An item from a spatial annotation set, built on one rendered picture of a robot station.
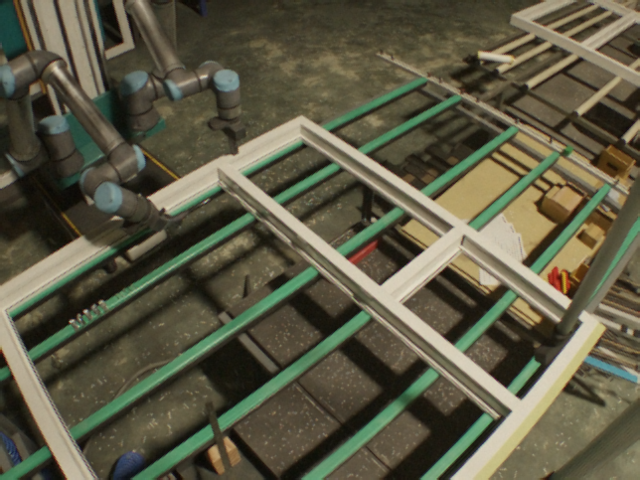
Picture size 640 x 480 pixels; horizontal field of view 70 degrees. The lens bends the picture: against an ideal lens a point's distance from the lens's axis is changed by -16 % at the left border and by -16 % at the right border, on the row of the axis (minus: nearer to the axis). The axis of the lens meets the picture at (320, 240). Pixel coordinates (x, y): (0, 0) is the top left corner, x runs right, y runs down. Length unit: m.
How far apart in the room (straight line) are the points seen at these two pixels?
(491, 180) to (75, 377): 2.26
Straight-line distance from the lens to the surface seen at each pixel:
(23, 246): 3.52
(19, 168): 2.49
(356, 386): 1.83
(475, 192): 2.46
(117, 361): 2.72
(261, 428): 1.77
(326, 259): 1.70
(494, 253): 1.80
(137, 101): 2.68
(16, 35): 5.33
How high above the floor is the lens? 2.22
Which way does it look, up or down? 47 degrees down
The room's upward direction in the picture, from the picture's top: straight up
